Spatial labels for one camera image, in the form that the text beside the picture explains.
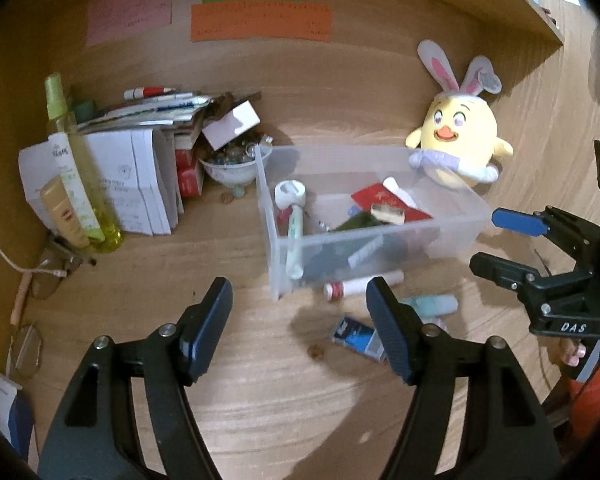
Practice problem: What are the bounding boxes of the white cable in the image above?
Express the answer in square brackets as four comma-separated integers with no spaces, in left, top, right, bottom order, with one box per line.
[0,232,66,277]

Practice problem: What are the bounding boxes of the pale green white tube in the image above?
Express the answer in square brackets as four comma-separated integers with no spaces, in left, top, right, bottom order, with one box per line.
[274,180,309,281]

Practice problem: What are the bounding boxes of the wooden stick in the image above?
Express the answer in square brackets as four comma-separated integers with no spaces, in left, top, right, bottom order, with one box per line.
[10,275,33,326]

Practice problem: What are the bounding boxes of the blue and white carton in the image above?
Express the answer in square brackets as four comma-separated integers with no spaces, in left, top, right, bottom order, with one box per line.
[0,370,36,461]

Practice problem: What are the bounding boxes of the dark blue barcode box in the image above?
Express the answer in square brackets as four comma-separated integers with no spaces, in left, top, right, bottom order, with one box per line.
[330,314,388,362]

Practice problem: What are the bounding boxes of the long white sachet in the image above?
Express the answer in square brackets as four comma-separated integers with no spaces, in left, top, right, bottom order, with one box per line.
[382,176,418,208]

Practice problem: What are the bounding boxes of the red and white marker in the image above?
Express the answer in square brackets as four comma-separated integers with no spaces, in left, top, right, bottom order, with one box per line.
[124,86,177,101]

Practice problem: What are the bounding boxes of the red booklet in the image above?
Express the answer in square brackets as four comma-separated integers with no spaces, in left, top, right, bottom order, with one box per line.
[351,183,433,223]

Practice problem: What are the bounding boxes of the person's right hand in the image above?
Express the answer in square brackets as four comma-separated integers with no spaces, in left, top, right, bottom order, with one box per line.
[555,338,589,367]

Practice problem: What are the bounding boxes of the yellow spray bottle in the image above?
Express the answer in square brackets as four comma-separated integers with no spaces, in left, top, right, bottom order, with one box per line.
[44,72,123,252]

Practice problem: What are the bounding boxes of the beige cream tube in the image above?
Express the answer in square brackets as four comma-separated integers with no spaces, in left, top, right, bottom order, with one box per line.
[40,176,91,250]

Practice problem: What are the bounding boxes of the orange paper note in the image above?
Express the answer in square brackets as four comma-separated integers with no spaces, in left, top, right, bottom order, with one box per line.
[190,1,333,43]

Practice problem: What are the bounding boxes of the small teal bottle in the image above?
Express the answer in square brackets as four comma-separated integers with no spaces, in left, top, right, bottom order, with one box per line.
[400,294,458,317]

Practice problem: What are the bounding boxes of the green bottle with white cap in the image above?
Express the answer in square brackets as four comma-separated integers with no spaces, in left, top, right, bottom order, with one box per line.
[327,210,411,271]

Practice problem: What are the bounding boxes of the pink paper note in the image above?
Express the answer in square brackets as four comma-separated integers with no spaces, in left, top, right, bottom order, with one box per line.
[86,0,173,47]

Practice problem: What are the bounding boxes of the small white cardboard box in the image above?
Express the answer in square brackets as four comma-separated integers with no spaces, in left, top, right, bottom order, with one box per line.
[201,101,262,151]

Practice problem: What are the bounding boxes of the red boxes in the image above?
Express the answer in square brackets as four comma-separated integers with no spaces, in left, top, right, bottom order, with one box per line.
[172,132,206,198]

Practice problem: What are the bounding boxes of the clear plastic storage bin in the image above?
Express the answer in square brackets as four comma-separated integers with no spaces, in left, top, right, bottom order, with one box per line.
[254,142,492,302]

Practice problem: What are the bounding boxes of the white printed paper box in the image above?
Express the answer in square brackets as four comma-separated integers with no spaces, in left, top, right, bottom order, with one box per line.
[19,127,186,237]

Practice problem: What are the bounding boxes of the wooden shelf board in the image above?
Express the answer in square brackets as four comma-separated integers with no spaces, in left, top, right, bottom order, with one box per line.
[480,0,566,47]

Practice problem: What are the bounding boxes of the glass bowl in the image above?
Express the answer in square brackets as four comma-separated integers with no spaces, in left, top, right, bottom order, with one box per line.
[198,142,273,188]

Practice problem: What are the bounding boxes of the yellow chick plush toy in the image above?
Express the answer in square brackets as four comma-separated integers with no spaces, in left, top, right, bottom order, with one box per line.
[405,39,515,191]

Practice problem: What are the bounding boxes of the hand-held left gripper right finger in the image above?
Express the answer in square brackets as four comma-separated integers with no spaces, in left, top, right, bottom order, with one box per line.
[365,276,563,480]

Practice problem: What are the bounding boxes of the white tube with red cap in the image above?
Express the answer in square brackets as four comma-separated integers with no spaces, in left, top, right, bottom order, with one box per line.
[323,269,406,303]

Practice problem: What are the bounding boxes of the eyeglasses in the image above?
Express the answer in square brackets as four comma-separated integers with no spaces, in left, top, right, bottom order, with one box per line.
[5,237,98,381]

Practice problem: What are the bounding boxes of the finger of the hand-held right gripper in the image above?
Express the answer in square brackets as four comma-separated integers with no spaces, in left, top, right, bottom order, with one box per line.
[469,252,596,306]
[491,206,600,263]

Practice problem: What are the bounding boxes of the stack of booklets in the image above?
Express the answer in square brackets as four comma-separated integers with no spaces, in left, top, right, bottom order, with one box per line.
[75,92,216,133]

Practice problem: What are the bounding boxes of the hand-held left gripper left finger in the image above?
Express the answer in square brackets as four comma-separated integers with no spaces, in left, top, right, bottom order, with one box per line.
[37,276,234,480]

